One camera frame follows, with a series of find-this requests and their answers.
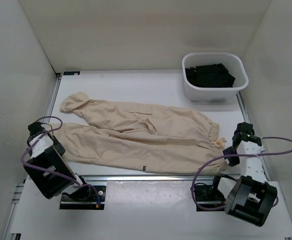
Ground beige trousers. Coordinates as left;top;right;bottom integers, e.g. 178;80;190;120
54;92;227;175

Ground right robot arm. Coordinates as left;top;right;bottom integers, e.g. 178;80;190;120
210;141;278;227

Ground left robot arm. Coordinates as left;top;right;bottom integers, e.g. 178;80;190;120
24;128;91;200

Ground black folded trousers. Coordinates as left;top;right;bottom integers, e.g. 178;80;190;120
185;63;236;88

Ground white plastic basket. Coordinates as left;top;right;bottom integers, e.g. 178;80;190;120
182;52;249;102

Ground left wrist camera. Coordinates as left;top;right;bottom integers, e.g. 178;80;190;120
27;121;46;137

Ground aluminium front rail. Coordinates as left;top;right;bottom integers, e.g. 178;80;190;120
80;174;219;186

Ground aluminium rail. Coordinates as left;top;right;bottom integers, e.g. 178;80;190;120
80;174;219;186
0;73;62;240

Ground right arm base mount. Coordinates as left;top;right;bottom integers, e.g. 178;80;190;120
190;173;237;212

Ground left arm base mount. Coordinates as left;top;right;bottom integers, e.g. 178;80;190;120
59;183;107;211

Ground aluminium left rail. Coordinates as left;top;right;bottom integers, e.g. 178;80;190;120
0;73;62;240

